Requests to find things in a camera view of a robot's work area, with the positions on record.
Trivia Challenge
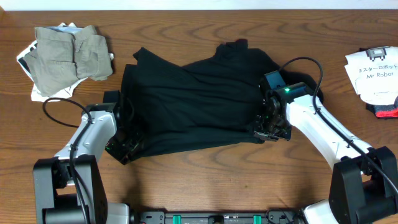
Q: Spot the black t-shirt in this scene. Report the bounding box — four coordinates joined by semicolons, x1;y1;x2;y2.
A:
119;38;324;161

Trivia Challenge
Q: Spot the white printed garment under khaki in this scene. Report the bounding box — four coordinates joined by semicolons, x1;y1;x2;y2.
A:
16;22;115;103

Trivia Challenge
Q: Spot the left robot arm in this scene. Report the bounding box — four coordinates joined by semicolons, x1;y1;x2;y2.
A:
33;103;143;223

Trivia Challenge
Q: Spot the khaki folded shirt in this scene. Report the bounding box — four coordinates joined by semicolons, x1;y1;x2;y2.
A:
24;25;114;98

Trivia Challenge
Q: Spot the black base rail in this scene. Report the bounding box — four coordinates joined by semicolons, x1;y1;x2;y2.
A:
129;209;307;224

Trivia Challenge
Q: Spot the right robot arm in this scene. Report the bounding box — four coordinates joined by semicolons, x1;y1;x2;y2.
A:
254;83;397;223

